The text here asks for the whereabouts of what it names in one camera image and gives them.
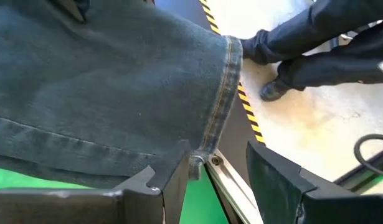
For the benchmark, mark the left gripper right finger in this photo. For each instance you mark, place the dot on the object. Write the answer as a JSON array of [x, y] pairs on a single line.
[[319, 210]]

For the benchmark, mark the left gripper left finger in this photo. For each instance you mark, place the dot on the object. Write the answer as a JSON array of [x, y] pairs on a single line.
[[69, 207]]

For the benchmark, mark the charcoal garment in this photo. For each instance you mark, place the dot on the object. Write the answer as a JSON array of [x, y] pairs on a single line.
[[101, 87]]

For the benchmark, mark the yellow black hazard tape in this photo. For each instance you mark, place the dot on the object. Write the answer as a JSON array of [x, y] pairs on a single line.
[[248, 112]]

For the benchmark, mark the person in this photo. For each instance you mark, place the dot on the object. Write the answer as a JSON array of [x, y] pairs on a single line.
[[319, 28]]

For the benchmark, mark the silver frame bracket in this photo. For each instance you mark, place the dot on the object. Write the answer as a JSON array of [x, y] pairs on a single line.
[[228, 183]]

